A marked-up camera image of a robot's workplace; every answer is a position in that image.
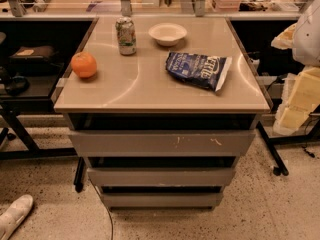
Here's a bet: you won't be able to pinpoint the grey bottom drawer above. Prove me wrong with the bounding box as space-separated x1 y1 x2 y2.
100 193 223 208

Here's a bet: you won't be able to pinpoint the grey drawer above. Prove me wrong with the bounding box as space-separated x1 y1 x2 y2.
87 168 235 187
100 193 223 208
70 130 255 157

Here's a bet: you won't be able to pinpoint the grey drawer cabinet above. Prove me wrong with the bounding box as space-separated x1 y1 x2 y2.
55 15 270 197

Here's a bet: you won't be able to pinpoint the grey top drawer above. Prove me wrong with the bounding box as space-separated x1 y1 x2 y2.
70 130 255 157

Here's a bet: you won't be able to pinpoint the grey middle drawer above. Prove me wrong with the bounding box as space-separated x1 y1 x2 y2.
87 168 235 187

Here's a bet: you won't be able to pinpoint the blue chip bag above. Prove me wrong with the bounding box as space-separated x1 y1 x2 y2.
166 52 232 92

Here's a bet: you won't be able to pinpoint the white bowl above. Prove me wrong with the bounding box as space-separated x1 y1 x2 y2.
148 23 187 47

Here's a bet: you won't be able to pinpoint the green white soda can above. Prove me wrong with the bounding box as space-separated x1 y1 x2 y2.
115 17 136 55

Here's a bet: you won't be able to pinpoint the orange fruit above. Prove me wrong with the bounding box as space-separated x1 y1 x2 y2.
71 52 97 78

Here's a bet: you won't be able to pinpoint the black box on shelf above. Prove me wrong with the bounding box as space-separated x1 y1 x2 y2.
9 46 55 63

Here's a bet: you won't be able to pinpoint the black headphones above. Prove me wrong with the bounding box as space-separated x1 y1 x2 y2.
4 76 30 96

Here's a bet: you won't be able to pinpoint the white shoe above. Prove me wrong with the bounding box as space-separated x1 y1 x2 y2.
0 194 33 240

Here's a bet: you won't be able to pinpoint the black floor cable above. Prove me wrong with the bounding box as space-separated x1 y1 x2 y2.
89 180 115 240

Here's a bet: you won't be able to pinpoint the black table leg frame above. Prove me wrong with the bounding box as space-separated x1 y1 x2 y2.
256 122 289 176

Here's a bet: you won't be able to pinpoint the black left desk frame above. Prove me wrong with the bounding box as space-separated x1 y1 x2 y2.
0 102 76 160

